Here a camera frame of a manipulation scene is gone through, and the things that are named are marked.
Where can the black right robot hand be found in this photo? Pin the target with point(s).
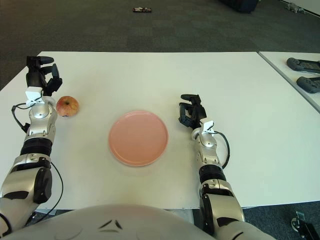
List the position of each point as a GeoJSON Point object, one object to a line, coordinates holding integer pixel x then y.
{"type": "Point", "coordinates": [196, 113]}

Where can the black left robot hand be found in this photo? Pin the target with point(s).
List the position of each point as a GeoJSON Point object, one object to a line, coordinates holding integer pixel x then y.
{"type": "Point", "coordinates": [35, 78]}

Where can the red apple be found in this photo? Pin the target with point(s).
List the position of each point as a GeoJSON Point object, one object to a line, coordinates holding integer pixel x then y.
{"type": "Point", "coordinates": [68, 106]}

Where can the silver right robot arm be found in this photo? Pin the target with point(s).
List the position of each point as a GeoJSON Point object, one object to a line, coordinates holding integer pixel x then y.
{"type": "Point", "coordinates": [210, 152]}

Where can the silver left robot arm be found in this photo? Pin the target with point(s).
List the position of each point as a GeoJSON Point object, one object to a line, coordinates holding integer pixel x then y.
{"type": "Point", "coordinates": [37, 125]}

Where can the pink round plate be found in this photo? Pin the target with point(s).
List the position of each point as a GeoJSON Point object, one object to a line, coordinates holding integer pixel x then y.
{"type": "Point", "coordinates": [138, 138]}

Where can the grey handheld controller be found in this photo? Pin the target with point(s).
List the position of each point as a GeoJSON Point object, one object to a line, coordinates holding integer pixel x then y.
{"type": "Point", "coordinates": [300, 65]}
{"type": "Point", "coordinates": [307, 85]}

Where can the dark blue bag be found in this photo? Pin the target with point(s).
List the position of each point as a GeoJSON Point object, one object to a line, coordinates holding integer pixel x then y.
{"type": "Point", "coordinates": [240, 6]}

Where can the small dark floor object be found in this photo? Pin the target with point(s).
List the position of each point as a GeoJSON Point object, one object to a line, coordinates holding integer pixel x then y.
{"type": "Point", "coordinates": [142, 10]}

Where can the grey robot torso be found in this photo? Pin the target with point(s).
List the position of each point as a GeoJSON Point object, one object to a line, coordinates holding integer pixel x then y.
{"type": "Point", "coordinates": [112, 220]}

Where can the black wheeled stand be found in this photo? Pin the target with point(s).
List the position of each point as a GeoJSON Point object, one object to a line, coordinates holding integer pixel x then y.
{"type": "Point", "coordinates": [300, 221]}

